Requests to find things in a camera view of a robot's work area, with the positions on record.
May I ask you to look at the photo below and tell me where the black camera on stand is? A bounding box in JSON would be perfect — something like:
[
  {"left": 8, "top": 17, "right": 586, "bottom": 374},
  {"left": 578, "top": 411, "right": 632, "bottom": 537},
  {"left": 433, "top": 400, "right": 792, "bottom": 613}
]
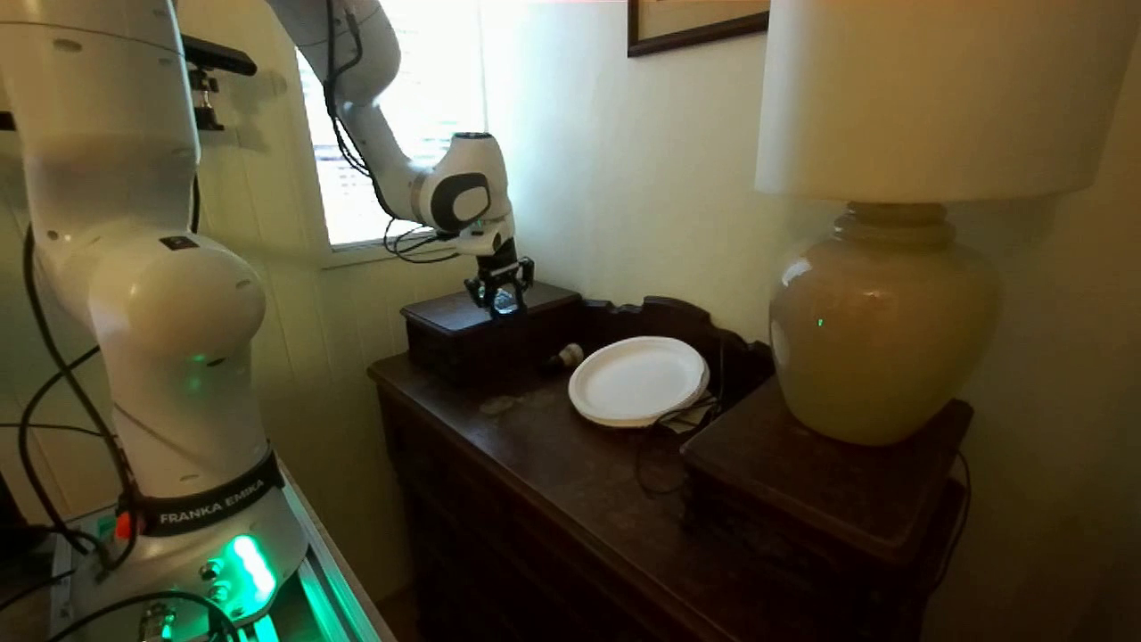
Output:
[{"left": 177, "top": 34, "right": 260, "bottom": 136}]

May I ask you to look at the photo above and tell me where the white lampshade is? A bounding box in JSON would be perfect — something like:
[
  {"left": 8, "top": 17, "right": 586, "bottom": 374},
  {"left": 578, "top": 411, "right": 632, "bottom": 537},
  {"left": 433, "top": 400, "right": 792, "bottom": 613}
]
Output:
[{"left": 754, "top": 0, "right": 1141, "bottom": 208}]

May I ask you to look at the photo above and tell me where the white round plate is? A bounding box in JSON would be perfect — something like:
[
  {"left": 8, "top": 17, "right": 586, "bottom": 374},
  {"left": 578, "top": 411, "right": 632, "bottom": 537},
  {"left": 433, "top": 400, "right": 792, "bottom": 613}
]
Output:
[{"left": 565, "top": 333, "right": 714, "bottom": 432}]

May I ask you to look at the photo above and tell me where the small dark flat object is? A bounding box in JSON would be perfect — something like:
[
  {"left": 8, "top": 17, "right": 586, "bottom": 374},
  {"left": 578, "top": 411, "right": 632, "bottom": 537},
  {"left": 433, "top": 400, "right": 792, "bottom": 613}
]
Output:
[{"left": 653, "top": 394, "right": 728, "bottom": 444}]

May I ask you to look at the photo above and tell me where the dark wooden box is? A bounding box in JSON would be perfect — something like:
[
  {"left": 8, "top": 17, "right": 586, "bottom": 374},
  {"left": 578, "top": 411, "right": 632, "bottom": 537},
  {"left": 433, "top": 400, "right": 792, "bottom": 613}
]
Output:
[{"left": 399, "top": 282, "right": 587, "bottom": 389}]

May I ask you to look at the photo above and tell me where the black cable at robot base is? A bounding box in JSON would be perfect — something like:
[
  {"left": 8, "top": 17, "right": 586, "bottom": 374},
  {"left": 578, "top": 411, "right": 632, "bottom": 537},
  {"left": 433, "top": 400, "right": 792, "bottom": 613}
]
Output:
[{"left": 0, "top": 226, "right": 139, "bottom": 582}]

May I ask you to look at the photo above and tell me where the bright window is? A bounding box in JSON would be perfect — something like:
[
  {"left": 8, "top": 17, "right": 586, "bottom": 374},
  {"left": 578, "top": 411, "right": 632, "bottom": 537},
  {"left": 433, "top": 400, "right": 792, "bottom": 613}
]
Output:
[{"left": 294, "top": 0, "right": 492, "bottom": 256}]

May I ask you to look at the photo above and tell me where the dark wooden lamp riser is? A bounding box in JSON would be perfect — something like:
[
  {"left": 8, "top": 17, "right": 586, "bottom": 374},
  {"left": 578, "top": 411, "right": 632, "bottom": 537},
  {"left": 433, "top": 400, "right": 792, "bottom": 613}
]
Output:
[{"left": 679, "top": 380, "right": 977, "bottom": 572}]

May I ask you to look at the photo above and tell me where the dark framed picture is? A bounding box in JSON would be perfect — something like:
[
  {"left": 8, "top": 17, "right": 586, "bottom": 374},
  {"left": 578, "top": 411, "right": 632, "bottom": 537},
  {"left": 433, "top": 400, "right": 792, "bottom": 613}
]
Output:
[{"left": 624, "top": 0, "right": 775, "bottom": 62}]

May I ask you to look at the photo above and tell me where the cream ceramic lamp base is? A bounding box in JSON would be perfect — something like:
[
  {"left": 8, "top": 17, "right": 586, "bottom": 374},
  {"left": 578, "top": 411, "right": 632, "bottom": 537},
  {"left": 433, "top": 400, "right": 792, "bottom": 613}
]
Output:
[{"left": 766, "top": 199, "right": 1007, "bottom": 450}]

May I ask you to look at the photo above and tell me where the dark wooden dresser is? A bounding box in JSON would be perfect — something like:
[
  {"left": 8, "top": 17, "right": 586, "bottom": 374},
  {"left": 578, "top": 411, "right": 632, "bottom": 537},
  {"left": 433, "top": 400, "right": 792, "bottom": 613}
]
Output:
[{"left": 366, "top": 293, "right": 975, "bottom": 642}]

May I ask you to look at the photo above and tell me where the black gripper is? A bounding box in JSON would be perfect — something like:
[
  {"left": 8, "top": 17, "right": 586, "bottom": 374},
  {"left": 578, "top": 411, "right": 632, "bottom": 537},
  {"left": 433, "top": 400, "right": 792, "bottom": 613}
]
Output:
[{"left": 468, "top": 230, "right": 539, "bottom": 317}]

